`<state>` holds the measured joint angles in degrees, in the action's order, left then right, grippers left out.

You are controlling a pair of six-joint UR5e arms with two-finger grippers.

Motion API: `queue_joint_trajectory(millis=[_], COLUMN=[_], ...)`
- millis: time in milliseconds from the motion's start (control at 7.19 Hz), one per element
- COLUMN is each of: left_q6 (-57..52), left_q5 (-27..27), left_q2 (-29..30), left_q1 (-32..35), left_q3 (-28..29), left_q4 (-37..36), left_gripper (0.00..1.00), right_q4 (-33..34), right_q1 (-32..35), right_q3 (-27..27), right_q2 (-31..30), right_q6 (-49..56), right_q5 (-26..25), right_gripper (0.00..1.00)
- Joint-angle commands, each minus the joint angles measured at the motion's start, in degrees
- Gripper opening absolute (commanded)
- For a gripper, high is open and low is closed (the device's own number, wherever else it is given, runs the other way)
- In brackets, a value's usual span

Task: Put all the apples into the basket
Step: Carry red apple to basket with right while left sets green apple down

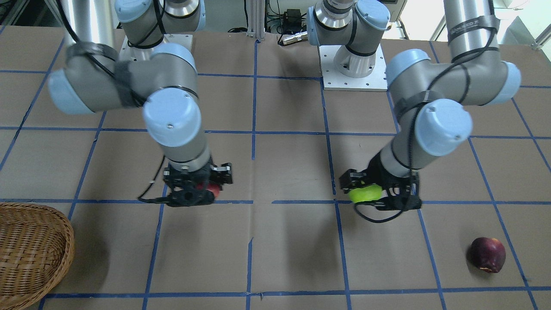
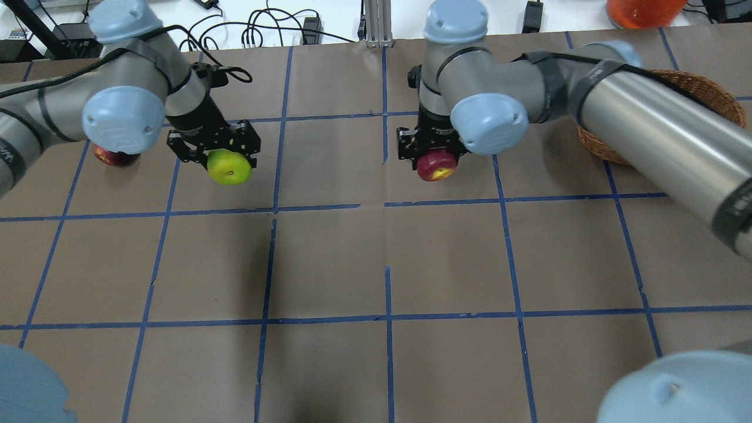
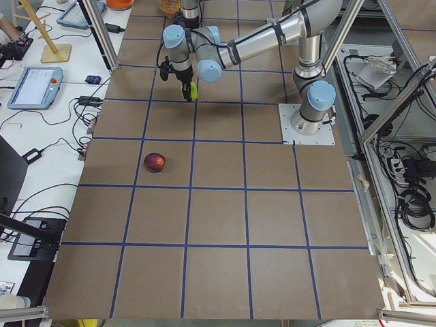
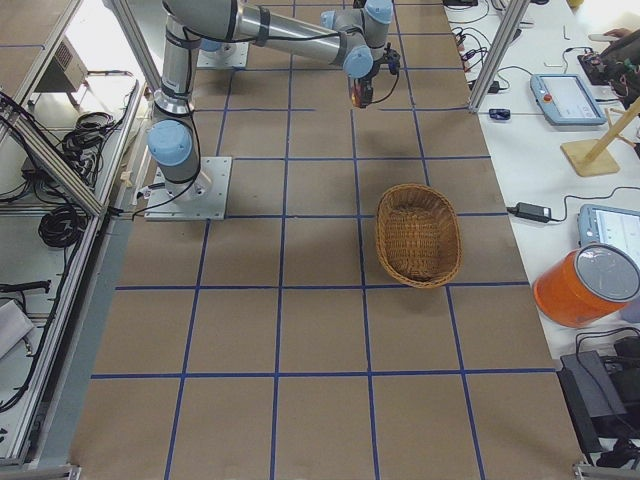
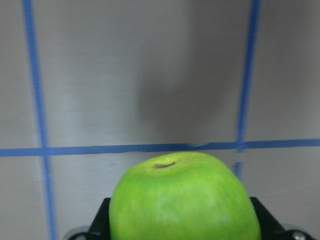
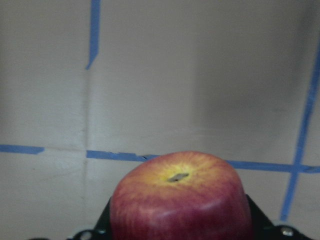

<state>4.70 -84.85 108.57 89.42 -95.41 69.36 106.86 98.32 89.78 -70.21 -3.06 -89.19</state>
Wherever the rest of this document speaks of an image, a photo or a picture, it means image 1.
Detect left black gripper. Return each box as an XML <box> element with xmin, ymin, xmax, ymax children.
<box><xmin>339</xmin><ymin>153</ymin><xmax>422</xmax><ymax>211</ymax></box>

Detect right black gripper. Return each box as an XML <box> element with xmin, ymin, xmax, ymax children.
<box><xmin>163</xmin><ymin>160</ymin><xmax>233</xmax><ymax>208</ymax></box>

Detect green apple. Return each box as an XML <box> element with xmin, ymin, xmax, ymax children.
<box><xmin>347</xmin><ymin>184</ymin><xmax>383</xmax><ymax>204</ymax></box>

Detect light red apple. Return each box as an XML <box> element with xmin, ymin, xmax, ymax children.
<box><xmin>195</xmin><ymin>183</ymin><xmax>222</xmax><ymax>199</ymax></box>

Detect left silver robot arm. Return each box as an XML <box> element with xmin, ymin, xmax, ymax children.
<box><xmin>307</xmin><ymin>0</ymin><xmax>521</xmax><ymax>212</ymax></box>

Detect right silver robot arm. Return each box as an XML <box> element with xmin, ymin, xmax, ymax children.
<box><xmin>48</xmin><ymin>0</ymin><xmax>233</xmax><ymax>207</ymax></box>

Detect woven wicker basket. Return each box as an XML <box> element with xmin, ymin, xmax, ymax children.
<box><xmin>0</xmin><ymin>202</ymin><xmax>75</xmax><ymax>310</ymax></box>

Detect dark red apple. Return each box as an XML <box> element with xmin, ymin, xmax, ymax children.
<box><xmin>467</xmin><ymin>237</ymin><xmax>506</xmax><ymax>273</ymax></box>

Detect silver cylindrical connector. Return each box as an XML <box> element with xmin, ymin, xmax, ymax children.
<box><xmin>278</xmin><ymin>31</ymin><xmax>308</xmax><ymax>47</ymax></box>

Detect black power adapter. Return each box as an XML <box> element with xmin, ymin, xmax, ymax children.
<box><xmin>282</xmin><ymin>9</ymin><xmax>302</xmax><ymax>33</ymax></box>

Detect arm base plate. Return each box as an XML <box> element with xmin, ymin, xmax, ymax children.
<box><xmin>318</xmin><ymin>45</ymin><xmax>387</xmax><ymax>92</ymax></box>
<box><xmin>119</xmin><ymin>34</ymin><xmax>193</xmax><ymax>61</ymax></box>

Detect aluminium frame post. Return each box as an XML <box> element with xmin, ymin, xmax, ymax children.
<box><xmin>245</xmin><ymin>0</ymin><xmax>266</xmax><ymax>43</ymax></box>

